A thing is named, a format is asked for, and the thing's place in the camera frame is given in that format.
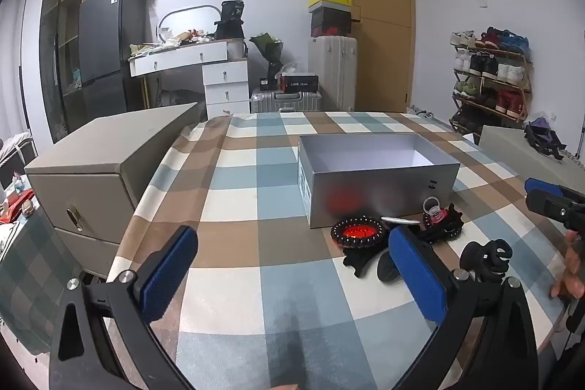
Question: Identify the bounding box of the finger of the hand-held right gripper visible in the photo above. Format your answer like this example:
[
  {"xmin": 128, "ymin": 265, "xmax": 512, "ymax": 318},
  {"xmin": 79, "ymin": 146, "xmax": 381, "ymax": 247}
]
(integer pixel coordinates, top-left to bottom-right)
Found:
[
  {"xmin": 525, "ymin": 191, "xmax": 585, "ymax": 232},
  {"xmin": 524, "ymin": 177, "xmax": 585, "ymax": 204}
]

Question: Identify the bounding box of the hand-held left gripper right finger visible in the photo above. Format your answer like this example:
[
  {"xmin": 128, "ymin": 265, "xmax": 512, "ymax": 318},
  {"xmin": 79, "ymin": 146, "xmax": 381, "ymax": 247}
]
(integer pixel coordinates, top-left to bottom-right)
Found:
[{"xmin": 388, "ymin": 227, "xmax": 541, "ymax": 390}]

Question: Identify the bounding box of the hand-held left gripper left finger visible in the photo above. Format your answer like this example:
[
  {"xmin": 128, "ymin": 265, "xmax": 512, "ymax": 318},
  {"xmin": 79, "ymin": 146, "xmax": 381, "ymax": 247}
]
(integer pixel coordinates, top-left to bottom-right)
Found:
[{"xmin": 48, "ymin": 226, "xmax": 199, "ymax": 390}]

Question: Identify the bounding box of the black toothed hair clip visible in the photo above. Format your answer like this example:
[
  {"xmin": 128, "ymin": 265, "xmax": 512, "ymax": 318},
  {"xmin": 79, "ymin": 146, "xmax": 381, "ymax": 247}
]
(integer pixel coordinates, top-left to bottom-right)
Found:
[{"xmin": 343, "ymin": 247, "xmax": 388, "ymax": 279}]

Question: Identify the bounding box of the silver oval hair clip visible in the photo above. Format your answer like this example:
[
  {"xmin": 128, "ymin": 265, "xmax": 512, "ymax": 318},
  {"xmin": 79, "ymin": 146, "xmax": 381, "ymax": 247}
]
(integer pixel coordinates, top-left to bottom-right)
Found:
[{"xmin": 381, "ymin": 215, "xmax": 421, "ymax": 227}]

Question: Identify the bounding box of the black spiral hair tie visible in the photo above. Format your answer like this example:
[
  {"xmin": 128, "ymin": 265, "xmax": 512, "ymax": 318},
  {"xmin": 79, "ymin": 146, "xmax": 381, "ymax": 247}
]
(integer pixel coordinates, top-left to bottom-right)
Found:
[{"xmin": 423, "ymin": 204, "xmax": 464, "ymax": 241}]

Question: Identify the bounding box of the black hair claw clip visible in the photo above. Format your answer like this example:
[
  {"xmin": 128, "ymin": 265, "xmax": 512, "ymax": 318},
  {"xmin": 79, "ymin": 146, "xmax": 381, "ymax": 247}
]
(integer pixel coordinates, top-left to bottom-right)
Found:
[{"xmin": 459, "ymin": 238, "xmax": 513, "ymax": 282}]

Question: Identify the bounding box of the silver cardboard box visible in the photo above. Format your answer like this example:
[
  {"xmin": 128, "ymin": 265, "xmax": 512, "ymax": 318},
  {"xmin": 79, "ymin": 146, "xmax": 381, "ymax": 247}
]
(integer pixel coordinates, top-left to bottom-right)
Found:
[{"xmin": 297, "ymin": 133, "xmax": 461, "ymax": 230}]

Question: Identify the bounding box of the person's right hand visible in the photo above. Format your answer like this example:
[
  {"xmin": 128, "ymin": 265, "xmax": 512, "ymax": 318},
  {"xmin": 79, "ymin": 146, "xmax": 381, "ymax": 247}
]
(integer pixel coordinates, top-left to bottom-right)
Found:
[{"xmin": 548, "ymin": 230, "xmax": 585, "ymax": 299}]

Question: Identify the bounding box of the black oval hair clip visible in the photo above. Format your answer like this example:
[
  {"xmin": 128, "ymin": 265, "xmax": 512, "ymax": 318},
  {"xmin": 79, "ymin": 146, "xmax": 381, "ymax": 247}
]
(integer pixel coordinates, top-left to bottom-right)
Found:
[{"xmin": 377, "ymin": 250, "xmax": 405, "ymax": 282}]

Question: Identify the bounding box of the checkered blanket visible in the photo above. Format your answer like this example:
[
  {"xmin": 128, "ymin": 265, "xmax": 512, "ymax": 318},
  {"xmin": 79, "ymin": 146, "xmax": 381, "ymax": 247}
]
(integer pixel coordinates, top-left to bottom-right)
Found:
[{"xmin": 107, "ymin": 111, "xmax": 572, "ymax": 390}]

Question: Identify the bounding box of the collection of sneakers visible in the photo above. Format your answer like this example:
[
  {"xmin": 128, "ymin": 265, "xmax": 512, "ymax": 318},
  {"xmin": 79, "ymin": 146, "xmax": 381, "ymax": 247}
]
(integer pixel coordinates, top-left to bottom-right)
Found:
[{"xmin": 450, "ymin": 27, "xmax": 531, "ymax": 121}]

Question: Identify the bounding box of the dark plaid bedsheet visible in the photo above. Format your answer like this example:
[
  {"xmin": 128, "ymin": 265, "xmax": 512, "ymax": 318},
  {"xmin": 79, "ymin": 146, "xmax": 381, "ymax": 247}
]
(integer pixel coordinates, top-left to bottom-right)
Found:
[{"xmin": 0, "ymin": 207, "xmax": 90, "ymax": 354}]

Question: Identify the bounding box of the wooden shoe rack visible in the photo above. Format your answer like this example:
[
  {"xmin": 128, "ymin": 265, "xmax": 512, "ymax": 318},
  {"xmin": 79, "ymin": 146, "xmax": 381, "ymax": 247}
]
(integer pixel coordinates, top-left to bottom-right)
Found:
[{"xmin": 450, "ymin": 27, "xmax": 533, "ymax": 130}]

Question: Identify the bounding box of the red fabric item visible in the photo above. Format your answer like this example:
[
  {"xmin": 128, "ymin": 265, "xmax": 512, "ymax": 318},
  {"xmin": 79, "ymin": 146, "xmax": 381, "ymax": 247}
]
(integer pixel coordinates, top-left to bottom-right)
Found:
[{"xmin": 0, "ymin": 189, "xmax": 35, "ymax": 224}]

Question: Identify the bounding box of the white drawer unit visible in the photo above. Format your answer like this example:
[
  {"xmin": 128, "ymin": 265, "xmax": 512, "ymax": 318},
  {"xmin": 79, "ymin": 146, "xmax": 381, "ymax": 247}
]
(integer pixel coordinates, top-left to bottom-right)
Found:
[{"xmin": 202, "ymin": 58, "xmax": 250, "ymax": 119}]

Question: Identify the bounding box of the silver suitcase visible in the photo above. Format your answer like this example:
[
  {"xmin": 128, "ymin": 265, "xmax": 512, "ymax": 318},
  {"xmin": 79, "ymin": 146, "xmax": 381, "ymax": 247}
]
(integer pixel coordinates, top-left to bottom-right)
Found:
[{"xmin": 250, "ymin": 88, "xmax": 323, "ymax": 114}]

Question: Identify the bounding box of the white vanity desk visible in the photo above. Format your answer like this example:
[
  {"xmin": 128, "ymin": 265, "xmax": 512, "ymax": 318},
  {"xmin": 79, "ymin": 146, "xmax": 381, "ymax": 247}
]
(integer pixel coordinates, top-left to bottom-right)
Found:
[{"xmin": 129, "ymin": 41, "xmax": 229, "ymax": 107}]

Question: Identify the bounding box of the white suitcase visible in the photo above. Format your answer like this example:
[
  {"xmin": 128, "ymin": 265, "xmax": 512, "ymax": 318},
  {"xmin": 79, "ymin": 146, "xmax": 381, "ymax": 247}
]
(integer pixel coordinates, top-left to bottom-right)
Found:
[{"xmin": 307, "ymin": 36, "xmax": 358, "ymax": 112}]

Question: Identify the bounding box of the black and red box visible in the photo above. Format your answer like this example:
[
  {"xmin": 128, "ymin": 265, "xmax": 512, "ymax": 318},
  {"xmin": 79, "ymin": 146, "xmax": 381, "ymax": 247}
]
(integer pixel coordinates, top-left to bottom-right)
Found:
[{"xmin": 280, "ymin": 72, "xmax": 319, "ymax": 94}]

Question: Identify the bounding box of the wooden door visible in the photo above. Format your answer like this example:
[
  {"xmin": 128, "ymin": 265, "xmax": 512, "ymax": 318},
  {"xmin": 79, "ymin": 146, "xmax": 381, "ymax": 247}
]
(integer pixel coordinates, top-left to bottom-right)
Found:
[{"xmin": 336, "ymin": 0, "xmax": 416, "ymax": 113}]

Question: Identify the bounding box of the white ribbed bin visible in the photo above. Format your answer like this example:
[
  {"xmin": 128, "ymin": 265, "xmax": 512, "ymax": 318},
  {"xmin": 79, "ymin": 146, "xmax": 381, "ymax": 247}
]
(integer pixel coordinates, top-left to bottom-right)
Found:
[{"xmin": 227, "ymin": 39, "xmax": 248, "ymax": 62}]

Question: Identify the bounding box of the pile of toiletries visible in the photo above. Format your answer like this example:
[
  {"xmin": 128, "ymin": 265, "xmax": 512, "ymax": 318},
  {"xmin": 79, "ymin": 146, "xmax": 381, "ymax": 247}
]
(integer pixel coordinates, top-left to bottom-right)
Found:
[{"xmin": 160, "ymin": 28, "xmax": 215, "ymax": 49}]

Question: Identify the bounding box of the dark grey refrigerator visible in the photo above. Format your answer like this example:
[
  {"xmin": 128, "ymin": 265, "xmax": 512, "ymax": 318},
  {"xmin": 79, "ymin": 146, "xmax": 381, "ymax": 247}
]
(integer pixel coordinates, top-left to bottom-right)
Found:
[{"xmin": 79, "ymin": 0, "xmax": 148, "ymax": 117}]

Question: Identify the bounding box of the green bouquet in black wrap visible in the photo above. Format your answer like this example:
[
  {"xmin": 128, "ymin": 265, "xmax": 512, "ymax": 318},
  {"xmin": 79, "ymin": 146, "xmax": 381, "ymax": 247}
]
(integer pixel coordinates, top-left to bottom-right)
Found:
[{"xmin": 249, "ymin": 33, "xmax": 284, "ymax": 87}]

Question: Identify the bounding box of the glass door wardrobe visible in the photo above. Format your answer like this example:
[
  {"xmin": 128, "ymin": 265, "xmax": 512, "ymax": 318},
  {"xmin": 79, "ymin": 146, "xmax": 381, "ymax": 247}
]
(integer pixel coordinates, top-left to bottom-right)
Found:
[{"xmin": 39, "ymin": 0, "xmax": 117, "ymax": 144}]

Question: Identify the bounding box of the oval vanity mirror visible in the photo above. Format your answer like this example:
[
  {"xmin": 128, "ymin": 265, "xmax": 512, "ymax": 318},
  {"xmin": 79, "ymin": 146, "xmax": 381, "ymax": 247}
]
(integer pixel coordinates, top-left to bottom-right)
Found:
[{"xmin": 156, "ymin": 4, "xmax": 222, "ymax": 43}]

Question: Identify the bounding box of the black bag with white print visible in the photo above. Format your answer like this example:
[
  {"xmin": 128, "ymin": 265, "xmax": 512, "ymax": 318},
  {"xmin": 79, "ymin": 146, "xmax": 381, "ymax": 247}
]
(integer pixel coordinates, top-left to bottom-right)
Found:
[{"xmin": 215, "ymin": 0, "xmax": 246, "ymax": 41}]

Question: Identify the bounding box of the black and red shoebox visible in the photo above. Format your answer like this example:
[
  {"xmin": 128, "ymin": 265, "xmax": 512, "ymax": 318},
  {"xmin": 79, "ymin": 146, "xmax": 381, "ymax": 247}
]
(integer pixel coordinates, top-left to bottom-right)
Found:
[{"xmin": 310, "ymin": 8, "xmax": 352, "ymax": 38}]

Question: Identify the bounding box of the yellow lid shoebox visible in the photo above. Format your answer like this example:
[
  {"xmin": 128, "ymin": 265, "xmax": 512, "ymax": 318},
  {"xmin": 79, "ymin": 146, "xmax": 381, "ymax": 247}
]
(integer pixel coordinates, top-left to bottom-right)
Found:
[{"xmin": 308, "ymin": 0, "xmax": 352, "ymax": 12}]

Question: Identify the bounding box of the clear plastic ring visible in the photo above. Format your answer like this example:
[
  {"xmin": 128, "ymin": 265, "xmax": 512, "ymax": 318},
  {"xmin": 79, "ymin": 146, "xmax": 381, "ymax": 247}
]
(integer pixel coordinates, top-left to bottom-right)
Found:
[{"xmin": 423, "ymin": 197, "xmax": 446, "ymax": 224}]

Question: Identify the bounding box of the red and black beaded bracelet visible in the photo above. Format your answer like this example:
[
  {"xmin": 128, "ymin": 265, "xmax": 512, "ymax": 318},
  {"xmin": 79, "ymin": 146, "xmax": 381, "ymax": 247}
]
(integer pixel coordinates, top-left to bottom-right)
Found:
[{"xmin": 330, "ymin": 214, "xmax": 387, "ymax": 254}]

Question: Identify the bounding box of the grey nightstand with brass handle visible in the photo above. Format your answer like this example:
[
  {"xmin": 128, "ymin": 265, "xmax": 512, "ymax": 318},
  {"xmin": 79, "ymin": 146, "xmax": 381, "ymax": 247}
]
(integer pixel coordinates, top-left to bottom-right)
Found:
[{"xmin": 24, "ymin": 101, "xmax": 200, "ymax": 279}]

